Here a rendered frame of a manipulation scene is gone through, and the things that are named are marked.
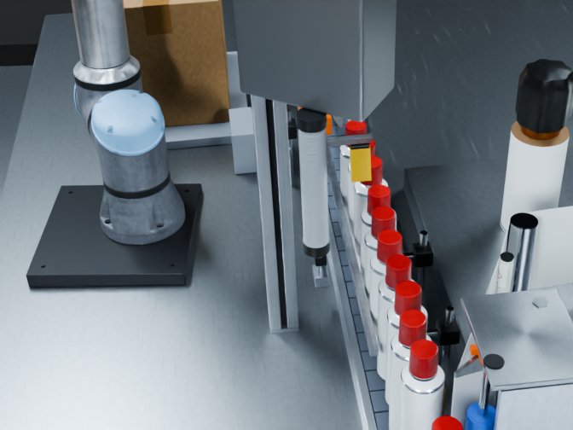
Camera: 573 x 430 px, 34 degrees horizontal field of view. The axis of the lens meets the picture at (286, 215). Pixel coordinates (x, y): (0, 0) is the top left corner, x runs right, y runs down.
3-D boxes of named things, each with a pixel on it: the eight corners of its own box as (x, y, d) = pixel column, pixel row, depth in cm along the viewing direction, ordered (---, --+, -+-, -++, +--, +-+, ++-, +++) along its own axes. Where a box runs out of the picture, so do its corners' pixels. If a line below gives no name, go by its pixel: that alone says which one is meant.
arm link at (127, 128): (110, 200, 157) (97, 130, 150) (92, 159, 168) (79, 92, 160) (179, 183, 161) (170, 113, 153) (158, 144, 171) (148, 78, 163)
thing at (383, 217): (402, 331, 140) (406, 222, 128) (367, 334, 140) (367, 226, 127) (395, 307, 144) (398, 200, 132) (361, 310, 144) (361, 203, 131)
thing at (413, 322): (431, 443, 124) (439, 330, 111) (391, 447, 123) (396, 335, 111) (423, 412, 128) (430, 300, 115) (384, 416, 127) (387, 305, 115)
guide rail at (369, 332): (378, 356, 127) (378, 349, 126) (368, 357, 127) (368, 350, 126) (294, 10, 212) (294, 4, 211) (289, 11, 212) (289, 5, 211)
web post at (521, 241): (530, 328, 139) (546, 229, 128) (500, 332, 139) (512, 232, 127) (521, 307, 143) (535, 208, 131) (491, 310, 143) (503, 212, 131)
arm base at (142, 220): (173, 247, 162) (166, 200, 157) (89, 241, 165) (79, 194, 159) (193, 197, 174) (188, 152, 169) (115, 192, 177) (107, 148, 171)
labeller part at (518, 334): (597, 380, 97) (599, 374, 97) (491, 392, 97) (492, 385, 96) (554, 292, 108) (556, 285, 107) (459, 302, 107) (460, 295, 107)
